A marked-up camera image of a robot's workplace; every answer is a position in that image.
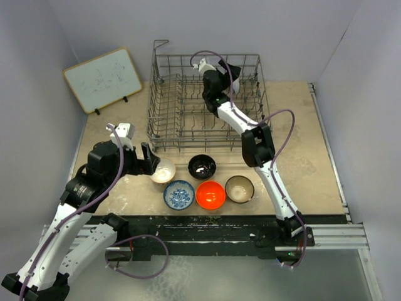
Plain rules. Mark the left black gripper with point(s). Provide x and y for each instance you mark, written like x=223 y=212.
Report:
x=140 y=166

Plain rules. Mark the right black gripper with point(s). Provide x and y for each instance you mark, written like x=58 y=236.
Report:
x=225 y=77

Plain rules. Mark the white ceramic bowl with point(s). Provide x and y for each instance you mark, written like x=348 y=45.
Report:
x=235 y=85

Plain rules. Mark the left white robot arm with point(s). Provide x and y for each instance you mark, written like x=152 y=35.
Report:
x=48 y=274

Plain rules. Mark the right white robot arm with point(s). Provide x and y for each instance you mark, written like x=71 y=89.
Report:
x=257 y=145

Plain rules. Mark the beige white bowl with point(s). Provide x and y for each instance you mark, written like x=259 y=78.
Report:
x=164 y=172

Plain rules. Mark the blue white patterned bowl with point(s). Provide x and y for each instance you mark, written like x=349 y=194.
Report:
x=179 y=195

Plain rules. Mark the black glossy bowl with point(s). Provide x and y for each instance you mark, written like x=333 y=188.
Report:
x=202 y=167

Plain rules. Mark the orange bowl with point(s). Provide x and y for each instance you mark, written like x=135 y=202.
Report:
x=210 y=195

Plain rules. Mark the brown rimmed cream bowl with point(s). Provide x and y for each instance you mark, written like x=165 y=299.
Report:
x=239 y=189

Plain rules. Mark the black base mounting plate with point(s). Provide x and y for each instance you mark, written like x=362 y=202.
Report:
x=231 y=235

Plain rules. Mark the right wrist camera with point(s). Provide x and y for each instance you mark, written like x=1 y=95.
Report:
x=203 y=66

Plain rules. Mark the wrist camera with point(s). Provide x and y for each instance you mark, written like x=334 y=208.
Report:
x=203 y=66
x=124 y=131

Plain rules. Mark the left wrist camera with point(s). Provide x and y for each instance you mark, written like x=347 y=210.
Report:
x=124 y=131

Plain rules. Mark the grey wire dish rack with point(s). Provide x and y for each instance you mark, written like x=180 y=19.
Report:
x=177 y=114

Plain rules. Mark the small whiteboard with wood frame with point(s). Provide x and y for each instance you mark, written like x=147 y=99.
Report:
x=103 y=80

